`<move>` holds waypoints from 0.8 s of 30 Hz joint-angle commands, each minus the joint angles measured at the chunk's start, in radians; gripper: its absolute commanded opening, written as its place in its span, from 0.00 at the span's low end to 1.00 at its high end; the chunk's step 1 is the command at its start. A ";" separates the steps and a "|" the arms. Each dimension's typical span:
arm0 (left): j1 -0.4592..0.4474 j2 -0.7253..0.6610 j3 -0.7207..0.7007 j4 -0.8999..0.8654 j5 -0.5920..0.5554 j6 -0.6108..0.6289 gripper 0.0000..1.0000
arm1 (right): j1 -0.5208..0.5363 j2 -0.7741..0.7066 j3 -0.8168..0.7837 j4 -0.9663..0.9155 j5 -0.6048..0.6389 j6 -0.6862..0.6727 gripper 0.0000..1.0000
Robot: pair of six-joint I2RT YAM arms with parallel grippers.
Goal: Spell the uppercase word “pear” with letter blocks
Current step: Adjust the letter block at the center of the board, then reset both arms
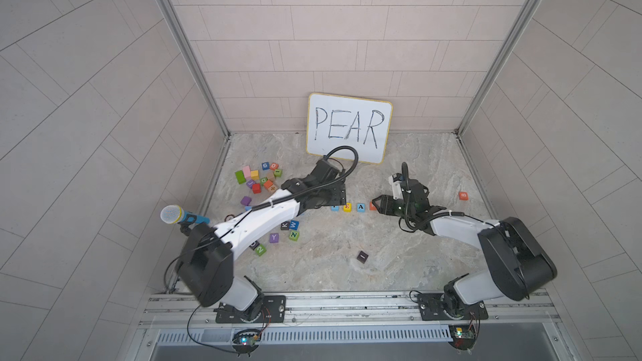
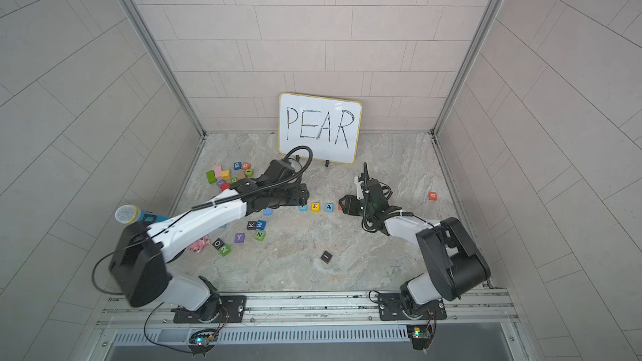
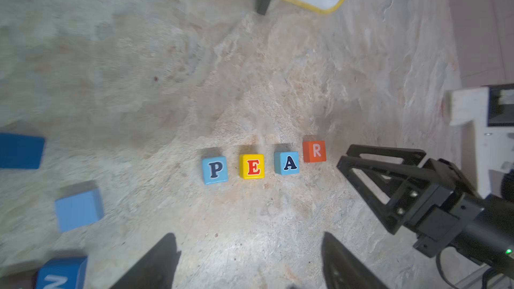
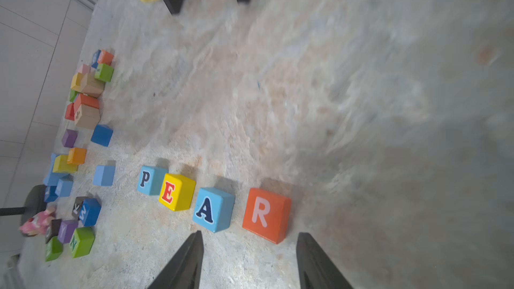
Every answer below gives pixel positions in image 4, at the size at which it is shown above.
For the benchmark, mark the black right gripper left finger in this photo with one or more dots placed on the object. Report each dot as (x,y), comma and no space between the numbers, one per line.
(185,267)

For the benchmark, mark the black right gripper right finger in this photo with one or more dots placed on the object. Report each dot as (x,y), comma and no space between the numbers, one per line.
(316,270)

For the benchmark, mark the light blue block A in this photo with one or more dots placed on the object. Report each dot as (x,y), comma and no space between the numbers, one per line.
(213,209)

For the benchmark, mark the yellow block E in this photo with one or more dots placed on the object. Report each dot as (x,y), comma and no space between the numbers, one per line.
(177,192)

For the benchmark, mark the light blue block P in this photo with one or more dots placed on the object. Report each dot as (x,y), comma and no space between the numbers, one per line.
(151,180)

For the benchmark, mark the green block N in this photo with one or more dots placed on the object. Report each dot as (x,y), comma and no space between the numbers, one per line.
(81,242)

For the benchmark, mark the blue block W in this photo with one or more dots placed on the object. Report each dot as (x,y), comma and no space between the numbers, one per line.
(89,212)

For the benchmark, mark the purple block Y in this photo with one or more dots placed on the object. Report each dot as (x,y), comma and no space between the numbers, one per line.
(66,230)

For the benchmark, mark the light blue plain block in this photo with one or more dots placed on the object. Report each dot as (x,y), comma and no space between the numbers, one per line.
(104,176)

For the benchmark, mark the dark brown block K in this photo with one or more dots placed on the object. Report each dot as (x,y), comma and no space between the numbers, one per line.
(77,206)

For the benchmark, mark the green block 2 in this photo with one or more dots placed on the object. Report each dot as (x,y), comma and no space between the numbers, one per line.
(54,248)

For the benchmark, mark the dark block O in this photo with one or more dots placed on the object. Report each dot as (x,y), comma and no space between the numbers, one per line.
(53,229)

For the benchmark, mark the pink plush toy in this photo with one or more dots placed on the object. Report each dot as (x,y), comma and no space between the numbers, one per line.
(39,223)

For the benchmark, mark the blue wedge block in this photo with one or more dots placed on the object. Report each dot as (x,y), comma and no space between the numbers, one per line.
(102,135)

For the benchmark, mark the purple plain block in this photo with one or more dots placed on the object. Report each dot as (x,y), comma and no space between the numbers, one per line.
(69,138)

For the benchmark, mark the wood block plus sign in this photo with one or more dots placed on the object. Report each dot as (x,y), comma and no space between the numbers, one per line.
(87,117)

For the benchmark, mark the red plain block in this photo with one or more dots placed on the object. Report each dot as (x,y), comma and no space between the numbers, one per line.
(70,112)

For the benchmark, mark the plain wood block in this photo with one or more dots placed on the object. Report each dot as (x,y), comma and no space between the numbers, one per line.
(90,86)

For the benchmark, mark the green plain block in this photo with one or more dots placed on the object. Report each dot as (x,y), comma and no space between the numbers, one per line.
(72,95)

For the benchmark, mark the green block I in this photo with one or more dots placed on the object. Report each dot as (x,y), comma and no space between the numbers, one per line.
(104,73)

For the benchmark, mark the yellow plain block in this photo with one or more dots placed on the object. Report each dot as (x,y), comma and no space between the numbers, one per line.
(76,82)

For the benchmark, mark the pink plain block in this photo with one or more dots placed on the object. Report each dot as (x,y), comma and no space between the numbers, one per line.
(84,69)

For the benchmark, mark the blue block 6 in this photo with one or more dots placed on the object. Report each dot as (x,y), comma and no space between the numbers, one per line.
(95,58)

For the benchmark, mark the orange block 0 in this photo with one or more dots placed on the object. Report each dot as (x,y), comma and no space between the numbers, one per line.
(105,57)

